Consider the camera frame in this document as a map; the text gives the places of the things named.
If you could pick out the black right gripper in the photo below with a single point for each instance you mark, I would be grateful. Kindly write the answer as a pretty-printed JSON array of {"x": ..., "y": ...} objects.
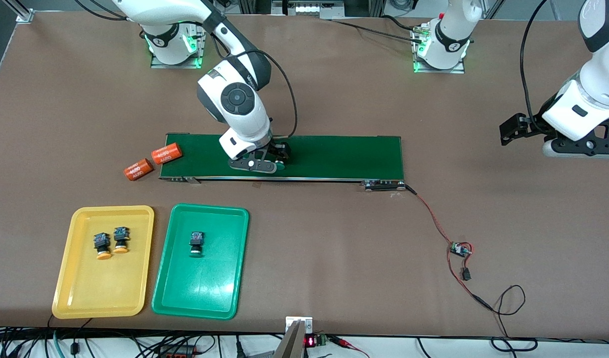
[{"x": 280, "y": 149}]

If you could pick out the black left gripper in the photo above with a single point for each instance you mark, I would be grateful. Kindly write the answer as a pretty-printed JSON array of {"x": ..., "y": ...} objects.
[{"x": 537, "y": 125}]

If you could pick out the green push button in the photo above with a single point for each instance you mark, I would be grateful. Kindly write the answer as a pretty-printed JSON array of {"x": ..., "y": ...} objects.
[
  {"x": 197, "y": 241},
  {"x": 280, "y": 166}
]

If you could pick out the orange cylinder with print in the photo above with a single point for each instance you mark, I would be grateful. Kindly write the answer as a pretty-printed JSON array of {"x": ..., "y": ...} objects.
[
  {"x": 166, "y": 153},
  {"x": 137, "y": 169}
]

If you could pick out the yellow push button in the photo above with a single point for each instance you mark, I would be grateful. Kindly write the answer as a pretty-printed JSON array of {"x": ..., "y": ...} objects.
[
  {"x": 102, "y": 241},
  {"x": 121, "y": 234}
]

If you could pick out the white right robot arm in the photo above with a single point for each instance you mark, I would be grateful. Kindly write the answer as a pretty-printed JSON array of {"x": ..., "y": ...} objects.
[{"x": 239, "y": 99}]

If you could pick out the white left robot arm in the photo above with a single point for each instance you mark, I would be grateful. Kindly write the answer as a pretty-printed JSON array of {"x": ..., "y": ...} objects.
[{"x": 587, "y": 99}]

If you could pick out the green conveyor belt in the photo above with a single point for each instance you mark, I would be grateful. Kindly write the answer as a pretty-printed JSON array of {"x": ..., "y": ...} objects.
[{"x": 374, "y": 154}]

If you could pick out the small green circuit board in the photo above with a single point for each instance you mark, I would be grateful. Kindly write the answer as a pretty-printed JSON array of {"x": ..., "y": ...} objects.
[{"x": 458, "y": 248}]

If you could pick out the green plastic tray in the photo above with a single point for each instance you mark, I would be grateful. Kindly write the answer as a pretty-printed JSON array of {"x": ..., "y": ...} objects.
[{"x": 200, "y": 278}]

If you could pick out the display module with red digits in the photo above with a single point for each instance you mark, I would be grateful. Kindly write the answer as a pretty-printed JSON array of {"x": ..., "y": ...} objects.
[{"x": 310, "y": 341}]

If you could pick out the red clip lead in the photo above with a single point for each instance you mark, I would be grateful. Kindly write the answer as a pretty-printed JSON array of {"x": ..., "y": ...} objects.
[{"x": 341, "y": 341}]

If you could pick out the black power strip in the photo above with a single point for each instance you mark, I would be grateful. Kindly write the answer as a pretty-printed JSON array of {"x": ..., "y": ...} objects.
[{"x": 177, "y": 353}]

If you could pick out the yellow plastic tray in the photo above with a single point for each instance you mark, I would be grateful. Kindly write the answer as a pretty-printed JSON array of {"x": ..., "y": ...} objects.
[{"x": 100, "y": 293}]

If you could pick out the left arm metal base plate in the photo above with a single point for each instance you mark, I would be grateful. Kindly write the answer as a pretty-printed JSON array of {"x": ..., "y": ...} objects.
[{"x": 441, "y": 70}]

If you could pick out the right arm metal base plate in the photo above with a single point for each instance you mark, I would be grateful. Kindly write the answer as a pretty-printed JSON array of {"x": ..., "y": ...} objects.
[{"x": 177, "y": 66}]

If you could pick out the aluminium frame with light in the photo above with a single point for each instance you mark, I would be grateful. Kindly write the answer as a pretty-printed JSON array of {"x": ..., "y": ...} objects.
[{"x": 304, "y": 9}]

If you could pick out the grey metal camera mount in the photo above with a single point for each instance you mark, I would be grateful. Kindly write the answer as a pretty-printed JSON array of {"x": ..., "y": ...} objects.
[{"x": 292, "y": 343}]

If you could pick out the aluminium profile post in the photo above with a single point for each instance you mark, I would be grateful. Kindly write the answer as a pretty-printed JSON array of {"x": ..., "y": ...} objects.
[{"x": 25, "y": 16}]

